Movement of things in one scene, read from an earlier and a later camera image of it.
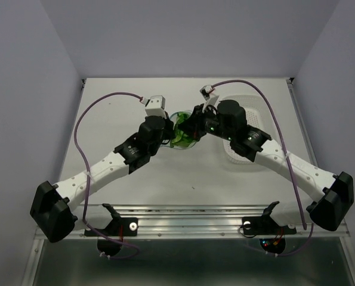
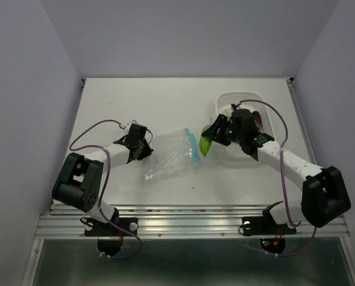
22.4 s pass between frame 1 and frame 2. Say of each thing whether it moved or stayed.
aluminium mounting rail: stayed
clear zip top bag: moved
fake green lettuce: moved
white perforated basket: stayed
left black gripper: moved
